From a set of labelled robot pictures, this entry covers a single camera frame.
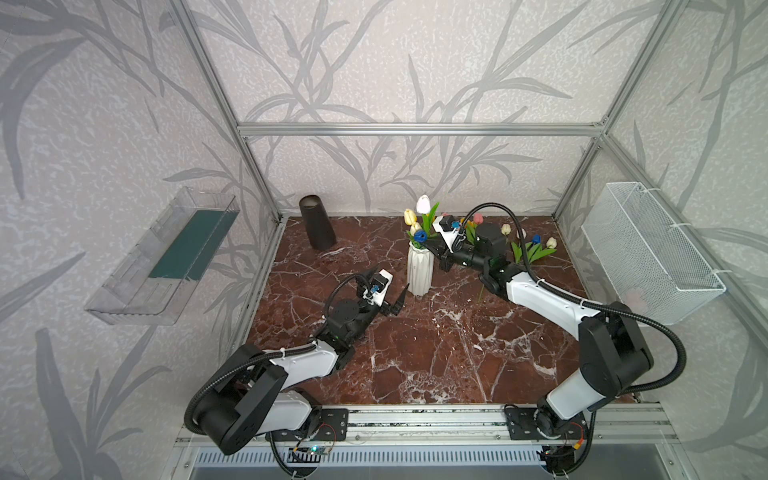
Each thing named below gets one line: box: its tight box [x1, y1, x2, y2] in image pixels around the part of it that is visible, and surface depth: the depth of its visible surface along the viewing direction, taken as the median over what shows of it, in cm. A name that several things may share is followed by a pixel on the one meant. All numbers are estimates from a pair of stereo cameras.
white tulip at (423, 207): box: [416, 194, 440, 235], surface depth 71 cm
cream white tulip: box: [403, 208, 417, 226], surface depth 80 cm
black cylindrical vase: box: [299, 194, 336, 251], surface depth 103 cm
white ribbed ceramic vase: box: [407, 241, 435, 297], surface depth 88 cm
